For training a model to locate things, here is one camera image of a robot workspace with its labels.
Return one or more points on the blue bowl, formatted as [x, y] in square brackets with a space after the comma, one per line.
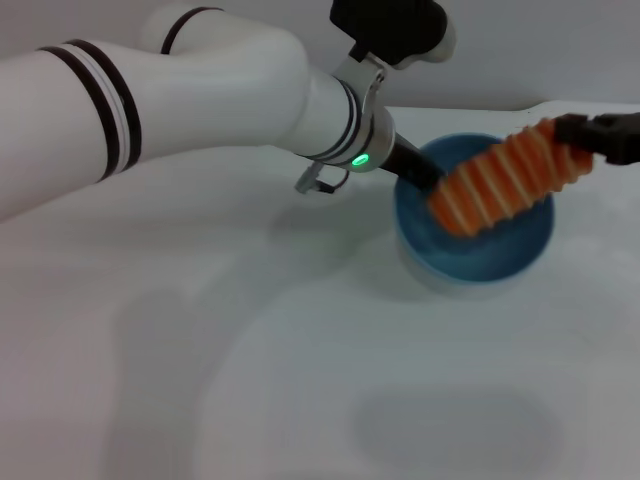
[465, 255]

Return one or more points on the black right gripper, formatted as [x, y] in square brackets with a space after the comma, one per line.
[622, 140]

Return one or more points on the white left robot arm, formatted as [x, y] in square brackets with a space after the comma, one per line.
[200, 100]

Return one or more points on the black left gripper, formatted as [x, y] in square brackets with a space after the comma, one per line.
[402, 162]

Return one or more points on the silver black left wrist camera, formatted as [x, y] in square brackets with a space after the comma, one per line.
[395, 27]

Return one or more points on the orange striped bread loaf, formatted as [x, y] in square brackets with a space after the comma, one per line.
[510, 180]

